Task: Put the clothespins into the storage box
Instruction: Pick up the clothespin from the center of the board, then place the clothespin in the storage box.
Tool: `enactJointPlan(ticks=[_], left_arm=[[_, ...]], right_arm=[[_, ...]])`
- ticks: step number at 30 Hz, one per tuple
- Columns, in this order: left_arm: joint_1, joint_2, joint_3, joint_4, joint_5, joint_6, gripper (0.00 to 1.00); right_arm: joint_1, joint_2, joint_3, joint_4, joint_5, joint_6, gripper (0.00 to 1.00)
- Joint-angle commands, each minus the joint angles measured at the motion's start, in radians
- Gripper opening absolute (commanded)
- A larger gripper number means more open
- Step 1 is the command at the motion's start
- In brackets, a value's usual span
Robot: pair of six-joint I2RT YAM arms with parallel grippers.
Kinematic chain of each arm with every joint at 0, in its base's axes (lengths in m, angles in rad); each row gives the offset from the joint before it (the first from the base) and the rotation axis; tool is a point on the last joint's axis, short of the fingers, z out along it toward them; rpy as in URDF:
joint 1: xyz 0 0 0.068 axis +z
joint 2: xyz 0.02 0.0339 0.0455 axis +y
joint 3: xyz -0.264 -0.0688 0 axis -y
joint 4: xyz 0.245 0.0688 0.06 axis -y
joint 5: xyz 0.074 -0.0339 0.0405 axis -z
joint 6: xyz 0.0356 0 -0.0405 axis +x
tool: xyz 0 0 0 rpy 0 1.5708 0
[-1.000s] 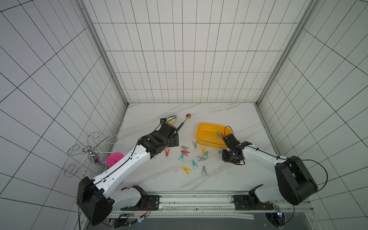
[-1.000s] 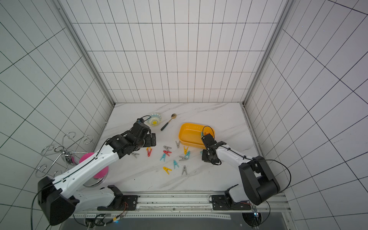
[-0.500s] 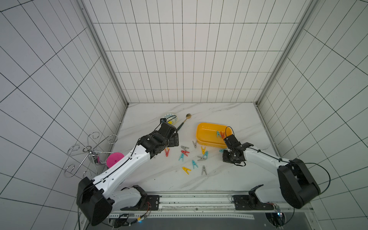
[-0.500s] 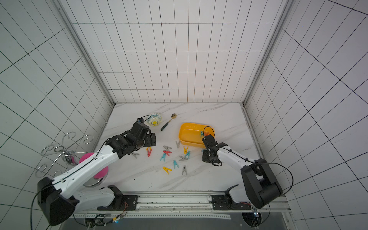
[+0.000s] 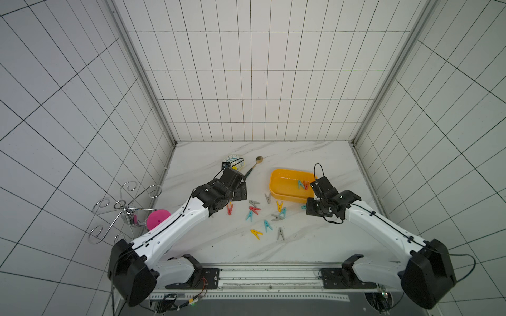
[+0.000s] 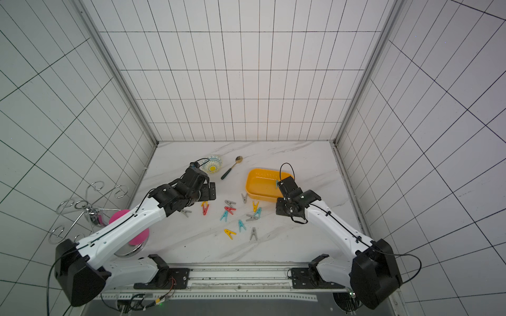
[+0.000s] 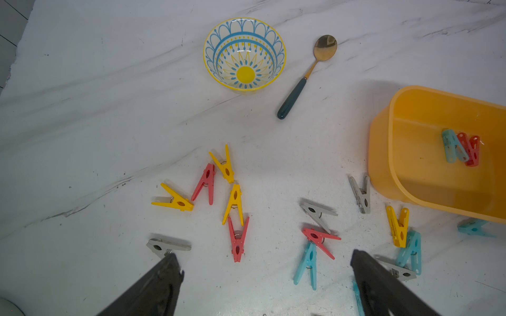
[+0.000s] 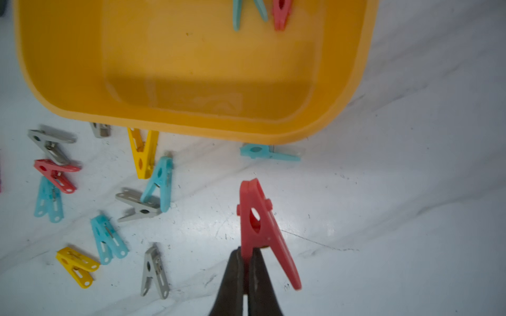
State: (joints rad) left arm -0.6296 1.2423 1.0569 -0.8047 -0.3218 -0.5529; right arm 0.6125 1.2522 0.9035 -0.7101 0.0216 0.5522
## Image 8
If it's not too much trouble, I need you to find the yellow clothespin bottom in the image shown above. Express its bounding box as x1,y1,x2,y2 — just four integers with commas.
55,247,100,289

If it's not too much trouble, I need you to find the grey clothespin bottom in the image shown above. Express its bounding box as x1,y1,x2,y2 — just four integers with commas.
140,245,169,300

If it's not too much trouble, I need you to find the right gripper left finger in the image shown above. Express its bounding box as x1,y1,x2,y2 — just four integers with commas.
210,248,246,316

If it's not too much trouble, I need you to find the red clothespin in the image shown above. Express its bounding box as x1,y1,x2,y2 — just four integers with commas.
237,179,302,290
272,0,293,31
34,159,80,194

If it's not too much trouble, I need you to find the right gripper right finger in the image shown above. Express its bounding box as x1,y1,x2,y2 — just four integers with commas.
248,248,283,316

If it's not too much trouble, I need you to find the yellow plastic storage box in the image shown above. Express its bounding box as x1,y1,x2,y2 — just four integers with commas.
12,1,379,145

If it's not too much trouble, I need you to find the yellow clothespin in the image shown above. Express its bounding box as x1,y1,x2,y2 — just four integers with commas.
55,247,100,289
127,129,159,179

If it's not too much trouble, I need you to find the teal clothespin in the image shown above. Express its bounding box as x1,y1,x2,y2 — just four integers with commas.
90,215,129,265
232,0,269,32
34,177,64,223
240,144,300,161
140,156,173,213

